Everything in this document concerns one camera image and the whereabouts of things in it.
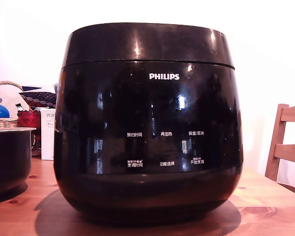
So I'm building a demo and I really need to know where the black rice cooker body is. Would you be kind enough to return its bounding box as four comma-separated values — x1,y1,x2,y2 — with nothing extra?
53,61,244,223

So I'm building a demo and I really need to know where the white printed box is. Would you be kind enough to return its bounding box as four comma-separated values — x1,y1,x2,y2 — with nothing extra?
40,108,58,161

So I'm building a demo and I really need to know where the dark dotted cloth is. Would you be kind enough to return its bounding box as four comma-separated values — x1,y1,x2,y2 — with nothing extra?
19,85,58,109

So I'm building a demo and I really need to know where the red crinkled bag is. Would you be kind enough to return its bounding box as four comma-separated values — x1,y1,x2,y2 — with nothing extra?
16,110,42,158

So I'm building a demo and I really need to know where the wooden slat-back chair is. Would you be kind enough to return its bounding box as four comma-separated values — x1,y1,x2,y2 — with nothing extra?
265,103,295,197

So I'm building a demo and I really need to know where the white cloth bag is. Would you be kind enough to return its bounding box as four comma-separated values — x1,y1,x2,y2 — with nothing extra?
0,85,30,112

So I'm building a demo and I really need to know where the wicker basket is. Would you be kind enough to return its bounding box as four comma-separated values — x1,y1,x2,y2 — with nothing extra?
0,80,23,128

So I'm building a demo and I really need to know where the dark inner pot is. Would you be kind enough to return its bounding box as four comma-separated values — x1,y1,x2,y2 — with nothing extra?
0,127,37,197

